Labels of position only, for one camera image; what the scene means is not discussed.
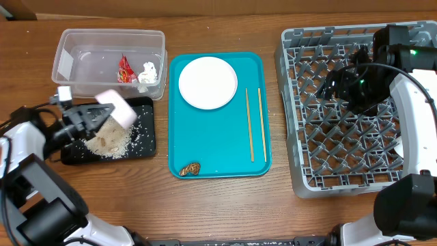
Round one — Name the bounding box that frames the brown food scrap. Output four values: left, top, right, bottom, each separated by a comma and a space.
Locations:
179, 163, 201, 176

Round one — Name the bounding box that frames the cooked rice pile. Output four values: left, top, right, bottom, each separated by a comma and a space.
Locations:
82, 117, 132, 159

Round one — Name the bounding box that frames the large white plate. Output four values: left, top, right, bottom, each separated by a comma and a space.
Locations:
178, 57, 238, 110

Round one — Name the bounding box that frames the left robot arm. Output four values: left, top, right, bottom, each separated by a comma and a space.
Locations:
1, 104, 149, 245

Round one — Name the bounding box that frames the grey dishwasher rack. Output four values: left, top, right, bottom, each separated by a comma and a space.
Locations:
274, 20, 436, 198

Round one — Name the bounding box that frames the teal serving tray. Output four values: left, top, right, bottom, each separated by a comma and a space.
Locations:
168, 52, 272, 178

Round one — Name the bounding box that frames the white napkin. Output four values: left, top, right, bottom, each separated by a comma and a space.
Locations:
137, 61, 158, 94

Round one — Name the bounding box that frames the pink bowl with rice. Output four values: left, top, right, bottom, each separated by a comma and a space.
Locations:
95, 90, 137, 129

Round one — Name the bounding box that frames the black plastic tray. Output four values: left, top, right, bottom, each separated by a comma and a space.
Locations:
61, 96, 156, 165

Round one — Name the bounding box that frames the red snack wrapper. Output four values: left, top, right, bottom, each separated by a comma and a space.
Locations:
117, 55, 138, 83

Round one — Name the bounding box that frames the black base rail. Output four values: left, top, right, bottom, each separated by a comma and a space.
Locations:
143, 235, 341, 246

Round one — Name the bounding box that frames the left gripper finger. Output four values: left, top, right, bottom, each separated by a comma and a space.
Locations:
66, 103, 115, 120
83, 115, 110, 140

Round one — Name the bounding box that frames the clear plastic waste bin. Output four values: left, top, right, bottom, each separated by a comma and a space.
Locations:
51, 29, 167, 100

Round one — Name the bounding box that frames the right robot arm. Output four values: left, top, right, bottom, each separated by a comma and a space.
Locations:
317, 25, 436, 245

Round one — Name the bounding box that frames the left wooden chopstick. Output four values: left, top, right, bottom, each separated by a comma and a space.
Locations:
245, 88, 255, 163

